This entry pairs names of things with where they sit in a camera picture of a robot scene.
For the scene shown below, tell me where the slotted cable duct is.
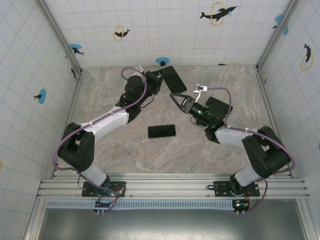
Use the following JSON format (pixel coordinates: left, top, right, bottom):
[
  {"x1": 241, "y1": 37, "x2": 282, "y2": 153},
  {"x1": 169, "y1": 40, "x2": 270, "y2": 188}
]
[{"x1": 46, "y1": 199, "x2": 251, "y2": 210}]

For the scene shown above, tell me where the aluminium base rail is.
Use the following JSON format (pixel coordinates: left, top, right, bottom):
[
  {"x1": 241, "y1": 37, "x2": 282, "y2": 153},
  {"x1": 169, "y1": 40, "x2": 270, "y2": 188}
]
[{"x1": 36, "y1": 173, "x2": 311, "y2": 200}]

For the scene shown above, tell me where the aluminium side rail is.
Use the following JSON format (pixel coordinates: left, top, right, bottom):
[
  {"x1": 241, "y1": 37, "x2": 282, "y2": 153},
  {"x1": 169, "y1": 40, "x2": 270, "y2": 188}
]
[
  {"x1": 49, "y1": 72, "x2": 85, "y2": 179},
  {"x1": 255, "y1": 66, "x2": 295, "y2": 179}
]

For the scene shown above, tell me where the grey metal panel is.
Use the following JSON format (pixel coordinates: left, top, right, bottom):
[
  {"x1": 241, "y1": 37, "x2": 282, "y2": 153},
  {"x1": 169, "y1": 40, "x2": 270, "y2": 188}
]
[{"x1": 37, "y1": 208, "x2": 308, "y2": 240}]

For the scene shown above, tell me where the green circuit board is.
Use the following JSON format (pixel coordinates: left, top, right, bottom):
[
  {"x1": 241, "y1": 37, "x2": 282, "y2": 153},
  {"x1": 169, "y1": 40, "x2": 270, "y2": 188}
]
[
  {"x1": 231, "y1": 197, "x2": 251, "y2": 214},
  {"x1": 93, "y1": 192, "x2": 119, "y2": 214}
]

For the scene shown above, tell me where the black phone white edge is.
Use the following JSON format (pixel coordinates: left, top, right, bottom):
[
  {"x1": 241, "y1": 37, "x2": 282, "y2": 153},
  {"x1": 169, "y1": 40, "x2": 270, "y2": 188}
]
[{"x1": 161, "y1": 65, "x2": 188, "y2": 94}]

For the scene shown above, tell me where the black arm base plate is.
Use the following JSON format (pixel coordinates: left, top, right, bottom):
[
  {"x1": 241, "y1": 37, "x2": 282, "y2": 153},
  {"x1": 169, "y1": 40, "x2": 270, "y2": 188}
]
[
  {"x1": 213, "y1": 180, "x2": 261, "y2": 198},
  {"x1": 81, "y1": 180, "x2": 127, "y2": 198}
]

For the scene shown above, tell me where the black smartphone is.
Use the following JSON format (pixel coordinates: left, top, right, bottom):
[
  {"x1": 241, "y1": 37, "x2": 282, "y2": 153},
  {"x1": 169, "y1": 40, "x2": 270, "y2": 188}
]
[
  {"x1": 147, "y1": 124, "x2": 177, "y2": 140},
  {"x1": 206, "y1": 96, "x2": 234, "y2": 117}
]

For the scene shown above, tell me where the whale dolphin ring sticker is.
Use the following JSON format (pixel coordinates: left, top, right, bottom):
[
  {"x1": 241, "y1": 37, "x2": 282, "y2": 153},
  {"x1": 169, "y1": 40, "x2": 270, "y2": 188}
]
[{"x1": 199, "y1": 1, "x2": 238, "y2": 27}]

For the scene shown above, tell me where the purple cable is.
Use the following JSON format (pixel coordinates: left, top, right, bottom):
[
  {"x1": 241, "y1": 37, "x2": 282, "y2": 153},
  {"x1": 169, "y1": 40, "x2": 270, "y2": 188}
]
[
  {"x1": 206, "y1": 86, "x2": 297, "y2": 215},
  {"x1": 54, "y1": 66, "x2": 148, "y2": 213}
]

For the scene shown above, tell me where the aluminium frame post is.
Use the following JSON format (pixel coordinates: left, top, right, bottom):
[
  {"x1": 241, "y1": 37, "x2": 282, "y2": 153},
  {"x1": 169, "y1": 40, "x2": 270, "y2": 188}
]
[
  {"x1": 296, "y1": 198, "x2": 320, "y2": 240},
  {"x1": 34, "y1": 0, "x2": 84, "y2": 77},
  {"x1": 22, "y1": 198, "x2": 48, "y2": 240},
  {"x1": 255, "y1": 0, "x2": 302, "y2": 72}
]

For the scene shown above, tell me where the blue circle fish sticker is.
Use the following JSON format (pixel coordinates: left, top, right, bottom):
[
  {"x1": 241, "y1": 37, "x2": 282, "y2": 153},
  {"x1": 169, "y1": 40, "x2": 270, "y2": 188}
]
[
  {"x1": 155, "y1": 56, "x2": 170, "y2": 67},
  {"x1": 33, "y1": 88, "x2": 47, "y2": 105},
  {"x1": 68, "y1": 43, "x2": 85, "y2": 56},
  {"x1": 271, "y1": 13, "x2": 290, "y2": 36}
]

